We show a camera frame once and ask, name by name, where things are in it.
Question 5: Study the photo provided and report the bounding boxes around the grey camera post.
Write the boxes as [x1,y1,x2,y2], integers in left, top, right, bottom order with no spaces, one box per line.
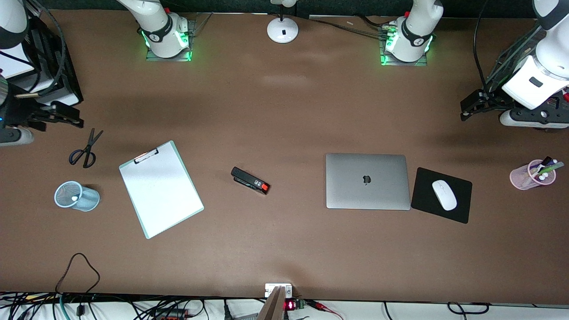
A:
[256,286,286,320]

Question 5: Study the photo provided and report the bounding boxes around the black stacked paper tray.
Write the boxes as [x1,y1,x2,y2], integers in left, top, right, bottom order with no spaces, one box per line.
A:
[0,9,84,107]

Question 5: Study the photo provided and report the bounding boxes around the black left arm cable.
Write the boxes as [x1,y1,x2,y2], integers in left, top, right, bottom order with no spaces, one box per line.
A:
[473,0,490,89]

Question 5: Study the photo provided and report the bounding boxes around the white paper sheet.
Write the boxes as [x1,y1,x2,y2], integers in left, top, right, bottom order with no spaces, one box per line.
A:
[0,47,37,83]

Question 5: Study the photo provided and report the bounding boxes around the blue mesh pen cup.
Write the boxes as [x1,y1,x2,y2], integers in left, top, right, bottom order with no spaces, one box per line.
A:
[54,181,100,212]

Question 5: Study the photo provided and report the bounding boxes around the black handled scissors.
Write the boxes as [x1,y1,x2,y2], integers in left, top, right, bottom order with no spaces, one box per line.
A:
[68,128,104,169]

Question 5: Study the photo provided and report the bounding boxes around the white round lamp base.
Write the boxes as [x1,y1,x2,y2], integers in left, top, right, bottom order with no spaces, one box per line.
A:
[267,0,299,44]

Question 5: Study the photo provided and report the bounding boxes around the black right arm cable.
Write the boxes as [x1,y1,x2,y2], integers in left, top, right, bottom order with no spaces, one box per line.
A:
[24,0,68,97]

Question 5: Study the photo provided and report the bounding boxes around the black cable on white ledge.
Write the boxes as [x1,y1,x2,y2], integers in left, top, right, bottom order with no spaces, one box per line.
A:
[446,301,490,314]

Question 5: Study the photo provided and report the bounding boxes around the red wire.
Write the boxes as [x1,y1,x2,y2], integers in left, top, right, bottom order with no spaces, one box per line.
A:
[306,300,344,320]

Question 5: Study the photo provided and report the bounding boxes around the pink mesh pen cup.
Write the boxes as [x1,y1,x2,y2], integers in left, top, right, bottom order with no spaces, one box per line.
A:
[510,159,557,191]

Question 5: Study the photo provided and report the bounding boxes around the green clipboard with white paper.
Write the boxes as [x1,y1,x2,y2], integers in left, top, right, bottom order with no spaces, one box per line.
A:
[119,140,205,240]

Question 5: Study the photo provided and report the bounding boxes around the black cables to base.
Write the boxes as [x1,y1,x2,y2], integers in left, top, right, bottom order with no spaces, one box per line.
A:
[307,15,393,40]

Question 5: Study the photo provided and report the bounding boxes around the grey metal mesh tray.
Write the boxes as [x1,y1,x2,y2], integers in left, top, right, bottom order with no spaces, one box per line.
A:
[485,22,569,132]

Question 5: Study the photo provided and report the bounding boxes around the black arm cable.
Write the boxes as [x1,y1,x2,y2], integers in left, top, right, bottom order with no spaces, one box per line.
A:
[24,0,68,97]
[473,0,490,89]

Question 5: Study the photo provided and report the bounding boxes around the white computer mouse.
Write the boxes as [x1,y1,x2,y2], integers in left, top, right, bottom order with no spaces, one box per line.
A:
[432,180,458,211]

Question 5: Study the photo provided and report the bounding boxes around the silver laptop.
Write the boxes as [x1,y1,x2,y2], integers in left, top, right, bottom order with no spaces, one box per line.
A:
[326,153,411,211]

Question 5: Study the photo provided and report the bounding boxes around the white socket box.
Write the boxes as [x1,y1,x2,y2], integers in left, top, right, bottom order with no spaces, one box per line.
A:
[265,283,293,298]

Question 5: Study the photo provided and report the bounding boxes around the black mouse pad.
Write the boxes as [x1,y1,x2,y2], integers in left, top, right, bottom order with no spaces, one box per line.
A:
[411,168,473,224]

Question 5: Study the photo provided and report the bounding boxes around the black stapler with red end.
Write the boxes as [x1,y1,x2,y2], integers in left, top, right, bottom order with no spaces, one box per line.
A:
[231,167,271,196]

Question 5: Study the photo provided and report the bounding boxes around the black looped cable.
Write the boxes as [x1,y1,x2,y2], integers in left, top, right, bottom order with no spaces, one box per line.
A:
[55,252,101,295]

